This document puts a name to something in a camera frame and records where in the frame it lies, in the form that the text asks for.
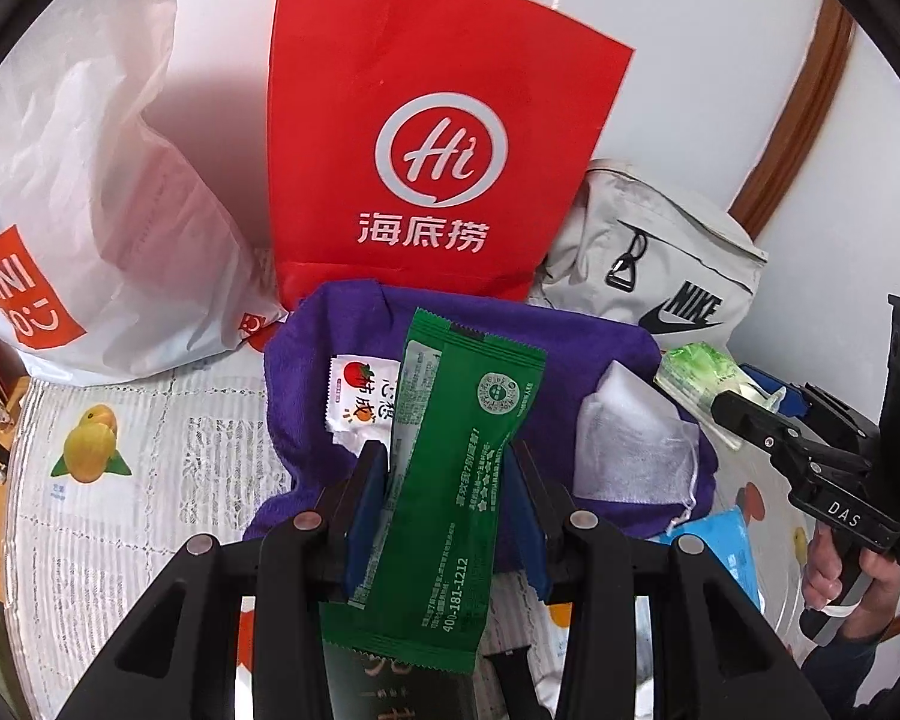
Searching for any white tomato sauce packet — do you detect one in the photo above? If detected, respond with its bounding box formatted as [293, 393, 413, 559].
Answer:
[325, 355, 400, 455]

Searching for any grey Nike waist bag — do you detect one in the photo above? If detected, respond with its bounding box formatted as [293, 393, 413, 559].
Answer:
[528, 160, 767, 351]

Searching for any dark green tea tin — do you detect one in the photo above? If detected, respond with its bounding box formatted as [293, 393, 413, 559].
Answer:
[323, 644, 505, 720]

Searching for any blue tissue pack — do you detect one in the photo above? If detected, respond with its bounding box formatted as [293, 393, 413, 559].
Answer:
[652, 507, 764, 611]

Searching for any white Miniso plastic bag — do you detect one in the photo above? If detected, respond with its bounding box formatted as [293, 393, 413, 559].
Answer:
[0, 0, 281, 387]

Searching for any fruit print tablecloth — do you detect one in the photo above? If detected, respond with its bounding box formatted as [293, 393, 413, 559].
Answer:
[4, 346, 811, 718]

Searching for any person's right hand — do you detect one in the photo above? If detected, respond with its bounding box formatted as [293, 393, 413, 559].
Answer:
[800, 523, 900, 642]

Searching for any purple towel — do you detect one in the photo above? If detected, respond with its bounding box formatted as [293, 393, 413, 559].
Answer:
[243, 278, 721, 575]

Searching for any green pocket tissue pack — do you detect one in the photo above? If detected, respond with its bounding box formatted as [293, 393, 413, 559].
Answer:
[655, 343, 787, 450]

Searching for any brown wooden door frame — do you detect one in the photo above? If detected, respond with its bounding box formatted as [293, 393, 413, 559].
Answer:
[730, 0, 857, 239]

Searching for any green sachet packet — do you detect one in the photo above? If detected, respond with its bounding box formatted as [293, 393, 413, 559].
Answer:
[322, 309, 546, 674]

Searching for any red paper shopping bag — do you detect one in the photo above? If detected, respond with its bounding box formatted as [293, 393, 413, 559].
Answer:
[266, 0, 632, 307]

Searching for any mesh drawstring pouch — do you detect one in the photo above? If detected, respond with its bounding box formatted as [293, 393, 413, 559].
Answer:
[572, 361, 701, 532]

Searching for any black watch strap short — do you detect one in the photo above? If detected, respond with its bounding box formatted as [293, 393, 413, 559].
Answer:
[484, 645, 553, 720]

